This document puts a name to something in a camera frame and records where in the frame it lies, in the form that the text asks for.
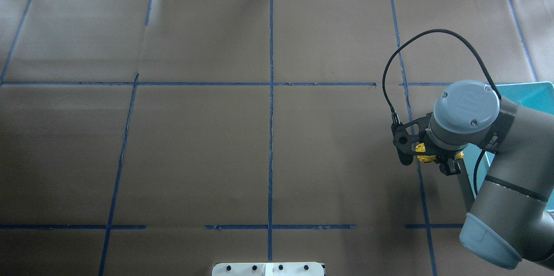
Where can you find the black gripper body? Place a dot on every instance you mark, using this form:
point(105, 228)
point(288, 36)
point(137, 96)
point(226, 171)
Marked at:
point(450, 167)

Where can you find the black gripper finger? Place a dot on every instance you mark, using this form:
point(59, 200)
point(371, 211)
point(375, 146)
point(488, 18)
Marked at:
point(450, 166)

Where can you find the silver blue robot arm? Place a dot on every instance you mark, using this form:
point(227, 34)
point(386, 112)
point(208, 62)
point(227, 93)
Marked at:
point(508, 221)

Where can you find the turquoise plastic storage bin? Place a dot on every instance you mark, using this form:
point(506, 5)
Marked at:
point(524, 160)

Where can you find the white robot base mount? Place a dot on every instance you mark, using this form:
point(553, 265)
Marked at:
point(269, 269)

